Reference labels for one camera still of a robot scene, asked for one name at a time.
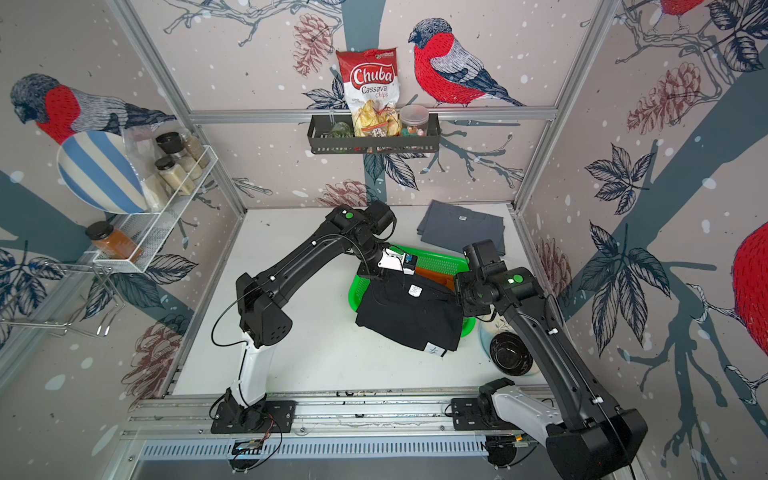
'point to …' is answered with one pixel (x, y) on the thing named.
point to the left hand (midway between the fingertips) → (390, 264)
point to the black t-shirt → (412, 310)
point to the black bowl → (510, 354)
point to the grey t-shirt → (455, 227)
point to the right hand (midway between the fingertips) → (450, 285)
